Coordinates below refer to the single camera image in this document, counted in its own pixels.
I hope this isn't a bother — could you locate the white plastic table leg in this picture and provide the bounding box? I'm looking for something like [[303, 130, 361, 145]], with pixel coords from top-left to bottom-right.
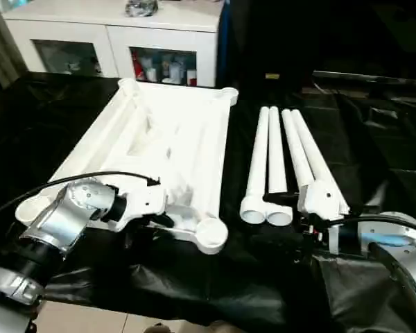
[[281, 108, 317, 196], [291, 108, 352, 214], [239, 106, 272, 225], [264, 106, 294, 227]]

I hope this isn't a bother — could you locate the white plastic table top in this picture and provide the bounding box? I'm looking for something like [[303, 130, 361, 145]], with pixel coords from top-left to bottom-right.
[[15, 77, 240, 256]]

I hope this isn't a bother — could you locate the black mat cloth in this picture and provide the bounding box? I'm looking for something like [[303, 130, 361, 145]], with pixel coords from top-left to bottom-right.
[[0, 70, 416, 333]]

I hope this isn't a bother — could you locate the grey metal bar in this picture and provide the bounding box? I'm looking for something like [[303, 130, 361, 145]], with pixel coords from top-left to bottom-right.
[[312, 69, 416, 88]]

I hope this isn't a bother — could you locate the white glass-door cabinet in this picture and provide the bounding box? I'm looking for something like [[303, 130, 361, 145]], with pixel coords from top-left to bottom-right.
[[1, 0, 227, 88]]

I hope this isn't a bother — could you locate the grey bundle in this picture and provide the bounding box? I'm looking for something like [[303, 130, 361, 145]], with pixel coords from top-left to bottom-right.
[[124, 0, 159, 18]]

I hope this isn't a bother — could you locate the grey curtain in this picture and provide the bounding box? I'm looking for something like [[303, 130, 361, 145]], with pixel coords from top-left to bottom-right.
[[0, 0, 29, 102]]

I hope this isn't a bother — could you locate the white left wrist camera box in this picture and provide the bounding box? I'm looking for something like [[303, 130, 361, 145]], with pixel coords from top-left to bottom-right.
[[119, 180, 169, 233]]

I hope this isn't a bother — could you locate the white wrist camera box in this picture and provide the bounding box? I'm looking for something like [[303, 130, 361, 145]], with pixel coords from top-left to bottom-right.
[[295, 178, 351, 221], [119, 180, 169, 233]]

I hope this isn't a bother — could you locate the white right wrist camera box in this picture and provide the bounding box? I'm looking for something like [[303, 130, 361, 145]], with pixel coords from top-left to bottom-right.
[[295, 178, 351, 221]]

